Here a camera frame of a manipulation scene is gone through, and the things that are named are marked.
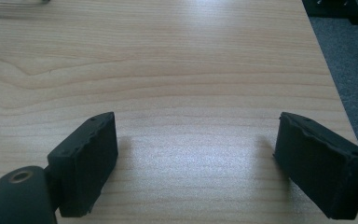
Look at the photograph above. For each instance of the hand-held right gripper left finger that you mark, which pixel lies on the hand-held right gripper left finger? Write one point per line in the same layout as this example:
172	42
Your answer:
82	161

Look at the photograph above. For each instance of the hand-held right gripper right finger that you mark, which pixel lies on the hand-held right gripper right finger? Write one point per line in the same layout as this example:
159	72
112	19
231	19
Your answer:
320	168

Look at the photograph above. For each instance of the black equipment base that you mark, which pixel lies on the black equipment base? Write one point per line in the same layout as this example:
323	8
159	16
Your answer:
341	9

